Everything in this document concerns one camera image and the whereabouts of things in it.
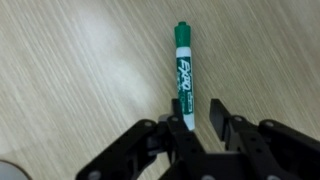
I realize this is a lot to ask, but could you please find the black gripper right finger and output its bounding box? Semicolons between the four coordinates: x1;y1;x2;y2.
209;98;320;180

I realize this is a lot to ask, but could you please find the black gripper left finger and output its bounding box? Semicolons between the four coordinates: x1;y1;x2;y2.
75;98;214;180

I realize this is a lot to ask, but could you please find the green dry erase marker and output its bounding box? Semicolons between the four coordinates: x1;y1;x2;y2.
173;21;196;132

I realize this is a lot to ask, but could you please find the white ceramic mug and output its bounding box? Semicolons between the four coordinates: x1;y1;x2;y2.
0;159;33;180

